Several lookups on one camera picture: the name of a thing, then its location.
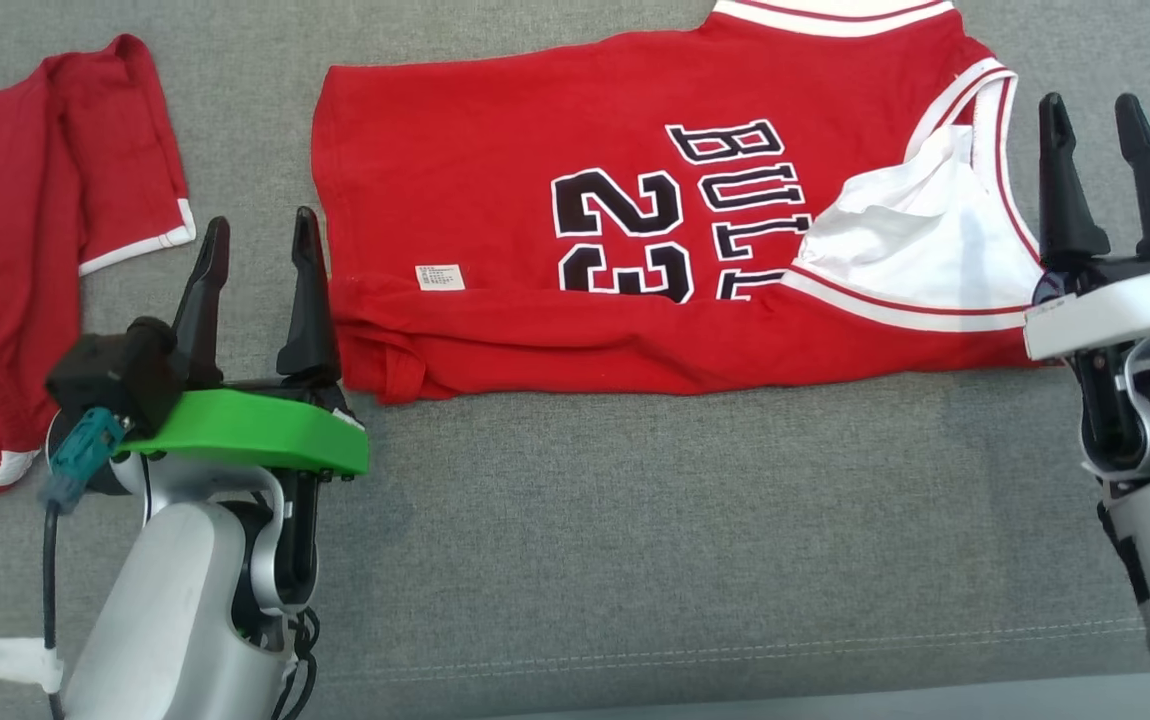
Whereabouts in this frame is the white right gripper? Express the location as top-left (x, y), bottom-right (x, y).
top-left (1023, 92), bottom-right (1150, 483)

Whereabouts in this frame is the teal plug left camera cable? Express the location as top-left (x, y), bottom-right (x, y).
top-left (37, 407), bottom-right (128, 720)

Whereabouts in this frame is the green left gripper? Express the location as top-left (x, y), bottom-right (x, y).
top-left (120, 206), bottom-right (371, 613)

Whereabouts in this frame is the red shorts white trim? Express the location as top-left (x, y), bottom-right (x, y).
top-left (0, 33), bottom-right (198, 498)

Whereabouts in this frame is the grey fabric sofa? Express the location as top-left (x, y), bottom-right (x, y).
top-left (0, 0), bottom-right (1150, 720)

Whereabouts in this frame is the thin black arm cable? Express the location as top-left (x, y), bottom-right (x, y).
top-left (273, 608), bottom-right (322, 720)

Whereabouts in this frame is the red basketball jersey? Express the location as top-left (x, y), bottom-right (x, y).
top-left (312, 0), bottom-right (1048, 407)

